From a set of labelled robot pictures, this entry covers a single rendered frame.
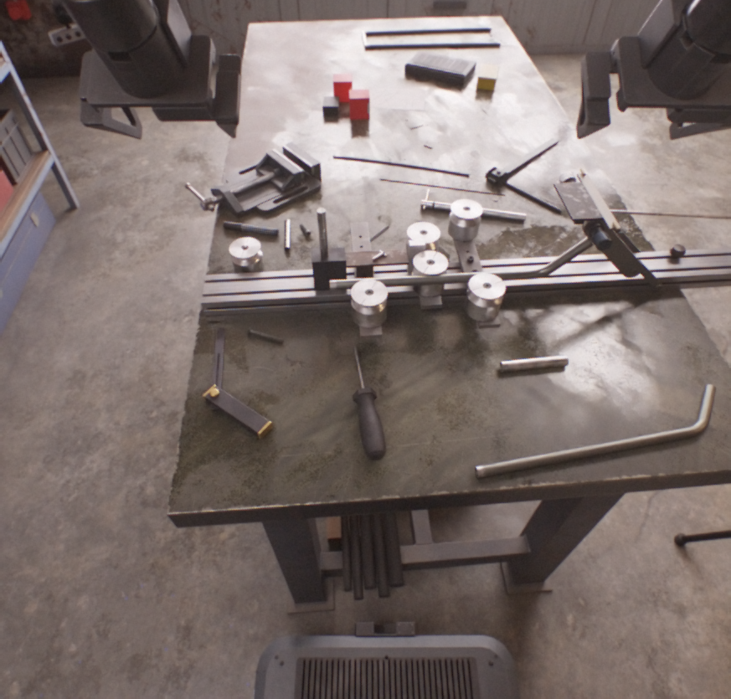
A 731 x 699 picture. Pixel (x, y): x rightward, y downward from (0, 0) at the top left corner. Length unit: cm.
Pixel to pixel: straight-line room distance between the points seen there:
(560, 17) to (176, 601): 380
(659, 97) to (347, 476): 50
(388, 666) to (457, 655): 14
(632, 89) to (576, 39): 369
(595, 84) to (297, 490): 53
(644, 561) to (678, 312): 93
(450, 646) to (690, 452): 67
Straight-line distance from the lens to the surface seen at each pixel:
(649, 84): 54
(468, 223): 87
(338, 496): 66
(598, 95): 55
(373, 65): 155
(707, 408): 83
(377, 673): 123
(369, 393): 69
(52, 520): 182
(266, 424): 69
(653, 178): 305
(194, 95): 50
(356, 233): 89
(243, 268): 87
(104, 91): 53
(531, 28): 407
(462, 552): 135
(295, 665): 124
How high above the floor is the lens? 148
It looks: 50 degrees down
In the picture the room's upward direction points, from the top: straight up
